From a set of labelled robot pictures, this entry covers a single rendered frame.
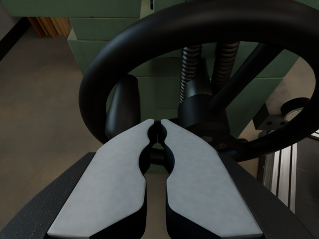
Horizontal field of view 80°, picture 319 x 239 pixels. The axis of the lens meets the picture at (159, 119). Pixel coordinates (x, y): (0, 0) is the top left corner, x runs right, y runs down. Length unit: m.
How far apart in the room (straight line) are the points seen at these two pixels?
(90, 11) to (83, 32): 0.04
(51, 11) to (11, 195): 1.03
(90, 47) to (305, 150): 0.98
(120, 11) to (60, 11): 0.09
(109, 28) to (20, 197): 1.03
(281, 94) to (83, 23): 0.50
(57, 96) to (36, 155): 0.42
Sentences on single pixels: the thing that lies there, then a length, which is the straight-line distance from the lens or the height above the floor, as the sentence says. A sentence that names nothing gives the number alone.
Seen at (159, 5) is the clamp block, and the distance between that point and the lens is 0.23.
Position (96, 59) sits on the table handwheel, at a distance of 0.17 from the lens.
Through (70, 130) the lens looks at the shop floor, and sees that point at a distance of 1.27.
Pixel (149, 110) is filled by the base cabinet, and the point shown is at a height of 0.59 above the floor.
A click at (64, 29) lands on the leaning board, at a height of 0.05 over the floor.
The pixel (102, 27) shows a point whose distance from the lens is 0.37.
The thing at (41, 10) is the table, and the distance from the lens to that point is 0.39.
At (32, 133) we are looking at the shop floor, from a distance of 1.37.
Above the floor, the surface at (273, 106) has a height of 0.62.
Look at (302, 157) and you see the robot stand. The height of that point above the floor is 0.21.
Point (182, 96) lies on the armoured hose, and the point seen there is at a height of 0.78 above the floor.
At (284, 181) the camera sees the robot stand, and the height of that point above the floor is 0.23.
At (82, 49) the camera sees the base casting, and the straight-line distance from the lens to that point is 0.41.
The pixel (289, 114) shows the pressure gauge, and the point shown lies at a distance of 0.52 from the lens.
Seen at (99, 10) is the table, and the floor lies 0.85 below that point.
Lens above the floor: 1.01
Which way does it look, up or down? 58 degrees down
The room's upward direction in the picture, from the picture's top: 1 degrees clockwise
